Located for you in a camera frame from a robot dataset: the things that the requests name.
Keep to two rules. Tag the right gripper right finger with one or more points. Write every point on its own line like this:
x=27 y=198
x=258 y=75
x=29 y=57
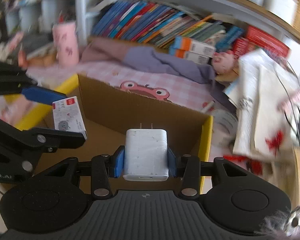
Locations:
x=187 y=168

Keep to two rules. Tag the large white charger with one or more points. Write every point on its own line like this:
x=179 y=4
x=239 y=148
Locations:
x=146 y=155

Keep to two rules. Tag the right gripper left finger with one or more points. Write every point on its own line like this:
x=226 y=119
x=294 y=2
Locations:
x=104 y=167

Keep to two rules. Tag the orange white box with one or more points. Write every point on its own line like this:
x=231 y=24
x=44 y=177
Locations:
x=190 y=56
x=193 y=46

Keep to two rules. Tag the pink checkered tablecloth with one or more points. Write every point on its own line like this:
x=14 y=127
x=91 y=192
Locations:
x=25 y=114

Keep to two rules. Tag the lower orange white box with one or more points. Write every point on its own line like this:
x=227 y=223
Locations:
x=190 y=56

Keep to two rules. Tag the upper orange white box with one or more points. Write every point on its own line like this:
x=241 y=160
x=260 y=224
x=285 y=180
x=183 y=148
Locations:
x=193 y=46

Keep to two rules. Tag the pink pig plush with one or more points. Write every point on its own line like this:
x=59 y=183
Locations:
x=223 y=62

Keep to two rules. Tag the yellow cardboard box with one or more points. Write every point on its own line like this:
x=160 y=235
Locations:
x=109 y=112

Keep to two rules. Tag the stack of papers and bags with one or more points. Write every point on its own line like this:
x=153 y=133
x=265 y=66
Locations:
x=267 y=98

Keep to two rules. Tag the pink purple cloth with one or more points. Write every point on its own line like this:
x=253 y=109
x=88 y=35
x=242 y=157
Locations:
x=147 y=59

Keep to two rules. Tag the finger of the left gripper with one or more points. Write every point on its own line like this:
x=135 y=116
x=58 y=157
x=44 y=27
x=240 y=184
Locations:
x=38 y=139
x=14 y=80

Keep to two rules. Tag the staples box with cat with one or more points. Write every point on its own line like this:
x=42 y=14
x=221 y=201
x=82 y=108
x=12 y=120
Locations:
x=67 y=116

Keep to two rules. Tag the pink cylinder container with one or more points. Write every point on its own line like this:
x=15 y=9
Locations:
x=66 y=43

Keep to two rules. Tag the row of books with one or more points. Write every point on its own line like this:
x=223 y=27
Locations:
x=158 y=24

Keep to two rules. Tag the wooden chess board box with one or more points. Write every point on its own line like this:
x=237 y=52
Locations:
x=43 y=57

